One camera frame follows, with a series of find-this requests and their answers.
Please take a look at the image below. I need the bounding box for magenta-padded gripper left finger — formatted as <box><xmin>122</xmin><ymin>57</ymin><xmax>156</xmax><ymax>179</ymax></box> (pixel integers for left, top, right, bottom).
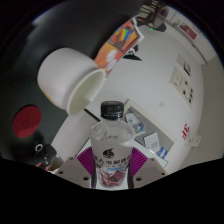
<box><xmin>53</xmin><ymin>146</ymin><xmax>98</xmax><ymax>189</ymax></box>

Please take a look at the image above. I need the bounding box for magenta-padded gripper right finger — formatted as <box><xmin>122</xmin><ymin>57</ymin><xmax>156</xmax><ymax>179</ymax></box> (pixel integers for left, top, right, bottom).
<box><xmin>128</xmin><ymin>147</ymin><xmax>169</xmax><ymax>190</ymax></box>

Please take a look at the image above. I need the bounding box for clear plastic drink bottle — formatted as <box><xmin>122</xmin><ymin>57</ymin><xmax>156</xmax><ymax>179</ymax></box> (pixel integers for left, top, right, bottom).
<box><xmin>89</xmin><ymin>100</ymin><xmax>136</xmax><ymax>190</ymax></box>

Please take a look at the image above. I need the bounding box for black and red tool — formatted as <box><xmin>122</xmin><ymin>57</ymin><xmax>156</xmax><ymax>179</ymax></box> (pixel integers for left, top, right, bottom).
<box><xmin>31</xmin><ymin>143</ymin><xmax>59</xmax><ymax>171</ymax></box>

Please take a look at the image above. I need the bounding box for grey notice board with papers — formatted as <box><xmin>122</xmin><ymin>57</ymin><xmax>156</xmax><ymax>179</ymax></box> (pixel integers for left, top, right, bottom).
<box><xmin>123</xmin><ymin>98</ymin><xmax>176</xmax><ymax>161</ymax></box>

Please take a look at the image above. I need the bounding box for flat round red coaster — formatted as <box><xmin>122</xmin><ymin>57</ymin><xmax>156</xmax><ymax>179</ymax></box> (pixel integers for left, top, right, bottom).
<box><xmin>12</xmin><ymin>105</ymin><xmax>43</xmax><ymax>139</ymax></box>

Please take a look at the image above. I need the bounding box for white cup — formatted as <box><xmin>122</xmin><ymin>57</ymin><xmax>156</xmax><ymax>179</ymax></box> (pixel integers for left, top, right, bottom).
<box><xmin>36</xmin><ymin>47</ymin><xmax>107</xmax><ymax>116</ymax></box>

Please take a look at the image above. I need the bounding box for black bag with white print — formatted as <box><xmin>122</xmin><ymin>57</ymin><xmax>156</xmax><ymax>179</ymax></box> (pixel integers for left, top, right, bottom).
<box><xmin>123</xmin><ymin>46</ymin><xmax>143</xmax><ymax>62</ymax></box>

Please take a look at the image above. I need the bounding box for large white wall poster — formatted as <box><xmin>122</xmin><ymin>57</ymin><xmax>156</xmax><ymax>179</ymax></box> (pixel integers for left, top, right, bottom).
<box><xmin>169</xmin><ymin>66</ymin><xmax>195</xmax><ymax>108</ymax></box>

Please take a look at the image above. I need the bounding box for small white wall poster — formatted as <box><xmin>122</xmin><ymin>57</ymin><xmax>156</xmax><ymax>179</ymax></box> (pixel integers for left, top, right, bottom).
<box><xmin>175</xmin><ymin>53</ymin><xmax>193</xmax><ymax>76</ymax></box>

